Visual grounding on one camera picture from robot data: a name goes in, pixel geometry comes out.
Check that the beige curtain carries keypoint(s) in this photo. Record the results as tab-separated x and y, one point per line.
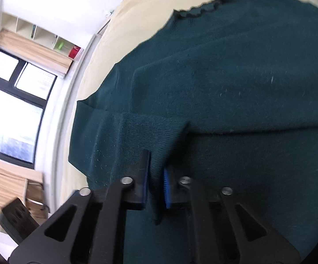
35	51
2	178

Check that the white wall shelf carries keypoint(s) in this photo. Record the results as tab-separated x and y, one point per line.
42	34

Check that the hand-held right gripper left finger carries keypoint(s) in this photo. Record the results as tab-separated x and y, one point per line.
139	189

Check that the dark green knit sweater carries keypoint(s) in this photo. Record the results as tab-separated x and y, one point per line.
216	88

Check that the bed with beige sheet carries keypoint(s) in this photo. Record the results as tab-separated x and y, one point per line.
137	13

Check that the red box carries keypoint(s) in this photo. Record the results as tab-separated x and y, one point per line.
74	52

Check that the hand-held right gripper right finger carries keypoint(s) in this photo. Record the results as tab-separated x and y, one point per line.
167	188

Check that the green plastic item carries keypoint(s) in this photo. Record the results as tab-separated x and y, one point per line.
60	46

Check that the black framed window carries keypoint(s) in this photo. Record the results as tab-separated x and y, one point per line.
13	107

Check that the white nightstand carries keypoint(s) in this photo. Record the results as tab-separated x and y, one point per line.
104	28

